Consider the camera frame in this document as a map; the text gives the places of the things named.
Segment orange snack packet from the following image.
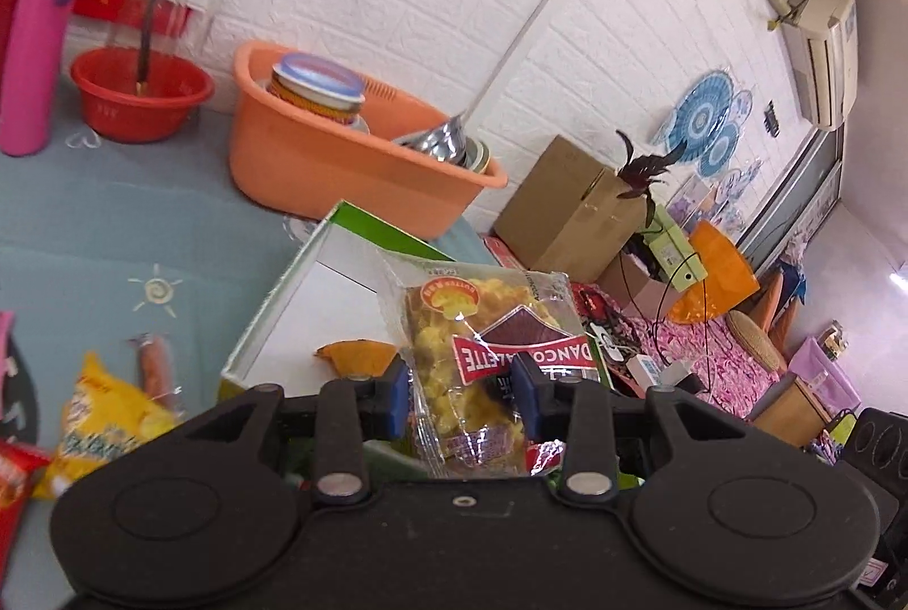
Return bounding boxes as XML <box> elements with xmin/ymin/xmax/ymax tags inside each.
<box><xmin>314</xmin><ymin>339</ymin><xmax>397</xmax><ymax>378</ymax></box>

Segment small red candy packet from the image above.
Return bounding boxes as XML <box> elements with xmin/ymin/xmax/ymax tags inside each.
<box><xmin>525</xmin><ymin>439</ymin><xmax>565</xmax><ymax>476</ymax></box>

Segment Danco Galette cookie bag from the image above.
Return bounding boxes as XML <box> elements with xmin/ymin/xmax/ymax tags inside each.
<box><xmin>400</xmin><ymin>272</ymin><xmax>602</xmax><ymax>478</ymax></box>

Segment sausage snack stick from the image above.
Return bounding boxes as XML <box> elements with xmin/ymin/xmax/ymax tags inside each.
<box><xmin>131</xmin><ymin>332</ymin><xmax>183</xmax><ymax>415</ymax></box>

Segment yellow chips bag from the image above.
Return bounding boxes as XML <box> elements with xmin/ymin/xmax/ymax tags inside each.
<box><xmin>34</xmin><ymin>352</ymin><xmax>179</xmax><ymax>499</ymax></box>

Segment red Vidal snack bag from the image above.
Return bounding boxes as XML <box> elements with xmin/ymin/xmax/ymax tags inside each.
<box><xmin>0</xmin><ymin>441</ymin><xmax>51</xmax><ymax>576</ymax></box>

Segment pink nut snack bag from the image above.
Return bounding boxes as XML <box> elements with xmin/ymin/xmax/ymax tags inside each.
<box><xmin>0</xmin><ymin>310</ymin><xmax>15</xmax><ymax>380</ymax></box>

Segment white power strip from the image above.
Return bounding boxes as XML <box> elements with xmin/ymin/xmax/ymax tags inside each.
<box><xmin>590</xmin><ymin>323</ymin><xmax>662</xmax><ymax>398</ymax></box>

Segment green cardboard box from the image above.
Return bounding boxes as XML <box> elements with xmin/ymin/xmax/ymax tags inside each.
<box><xmin>217</xmin><ymin>198</ymin><xmax>619</xmax><ymax>412</ymax></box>

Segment light green small box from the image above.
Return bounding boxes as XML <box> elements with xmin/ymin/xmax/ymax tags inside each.
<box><xmin>642</xmin><ymin>206</ymin><xmax>708</xmax><ymax>293</ymax></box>

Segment orange bag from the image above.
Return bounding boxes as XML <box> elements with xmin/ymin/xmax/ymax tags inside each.
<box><xmin>666</xmin><ymin>221</ymin><xmax>759</xmax><ymax>326</ymax></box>

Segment brown cardboard box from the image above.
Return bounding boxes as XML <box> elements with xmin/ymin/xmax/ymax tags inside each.
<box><xmin>493</xmin><ymin>137</ymin><xmax>646</xmax><ymax>283</ymax></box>

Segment orange plastic basin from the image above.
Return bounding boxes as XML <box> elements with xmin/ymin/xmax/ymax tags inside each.
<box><xmin>229</xmin><ymin>40</ymin><xmax>508</xmax><ymax>239</ymax></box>

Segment dark purple plant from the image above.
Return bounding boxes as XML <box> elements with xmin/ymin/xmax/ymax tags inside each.
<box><xmin>616</xmin><ymin>129</ymin><xmax>687</xmax><ymax>226</ymax></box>

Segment blue lidded tin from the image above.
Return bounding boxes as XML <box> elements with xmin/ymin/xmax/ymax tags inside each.
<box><xmin>260</xmin><ymin>52</ymin><xmax>369</xmax><ymax>133</ymax></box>

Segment red plastic basket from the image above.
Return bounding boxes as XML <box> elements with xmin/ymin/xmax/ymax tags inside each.
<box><xmin>69</xmin><ymin>48</ymin><xmax>214</xmax><ymax>144</ymax></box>

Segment clear glass pitcher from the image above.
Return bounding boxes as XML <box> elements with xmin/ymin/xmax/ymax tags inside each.
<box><xmin>108</xmin><ymin>0</ymin><xmax>217</xmax><ymax>80</ymax></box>

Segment white air conditioner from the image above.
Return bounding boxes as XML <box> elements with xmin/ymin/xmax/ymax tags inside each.
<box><xmin>782</xmin><ymin>0</ymin><xmax>859</xmax><ymax>132</ymax></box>

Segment pink thermos bottle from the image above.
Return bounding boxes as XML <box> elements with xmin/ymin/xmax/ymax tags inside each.
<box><xmin>2</xmin><ymin>0</ymin><xmax>74</xmax><ymax>157</ymax></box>

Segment blue decorative wall plates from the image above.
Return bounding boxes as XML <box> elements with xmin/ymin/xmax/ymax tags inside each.
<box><xmin>649</xmin><ymin>67</ymin><xmax>765</xmax><ymax>235</ymax></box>

